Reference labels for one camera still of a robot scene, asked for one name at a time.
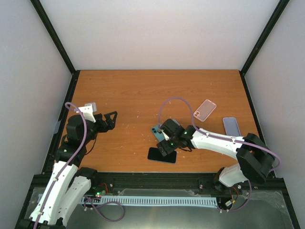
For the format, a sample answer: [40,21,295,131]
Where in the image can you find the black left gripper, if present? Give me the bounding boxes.
[81,111,118,144]

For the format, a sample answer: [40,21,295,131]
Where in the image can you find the teal green phone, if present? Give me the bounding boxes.
[151,119,180,142]

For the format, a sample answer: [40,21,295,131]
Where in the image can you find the black screen phone blue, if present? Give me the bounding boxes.
[147,147,177,164]

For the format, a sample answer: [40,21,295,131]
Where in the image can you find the purple phone case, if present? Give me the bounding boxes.
[223,117,241,136]

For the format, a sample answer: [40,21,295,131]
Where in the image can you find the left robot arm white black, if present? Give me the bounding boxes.
[16,110,118,229]

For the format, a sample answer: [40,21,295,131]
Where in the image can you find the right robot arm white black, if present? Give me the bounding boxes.
[155,119,275,193]

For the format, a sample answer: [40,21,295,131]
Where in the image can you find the pink phone case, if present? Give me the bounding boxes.
[193,99,217,122]

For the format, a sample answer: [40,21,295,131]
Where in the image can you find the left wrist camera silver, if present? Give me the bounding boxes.
[84,103,97,113]

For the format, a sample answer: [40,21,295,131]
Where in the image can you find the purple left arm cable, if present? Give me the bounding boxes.
[32,102,88,229]

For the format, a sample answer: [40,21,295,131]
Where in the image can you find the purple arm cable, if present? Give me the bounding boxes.
[32,102,88,229]
[158,96,283,213]

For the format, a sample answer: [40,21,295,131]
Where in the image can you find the light blue cable duct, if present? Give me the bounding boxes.
[92,196,217,208]

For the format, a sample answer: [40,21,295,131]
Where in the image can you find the left electronics board red wires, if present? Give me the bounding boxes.
[92,182,109,198]

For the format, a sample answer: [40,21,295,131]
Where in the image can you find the right connector orange wires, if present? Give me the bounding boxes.
[224,185,242,208]

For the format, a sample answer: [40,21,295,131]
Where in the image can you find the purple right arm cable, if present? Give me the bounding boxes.
[158,96,283,213]

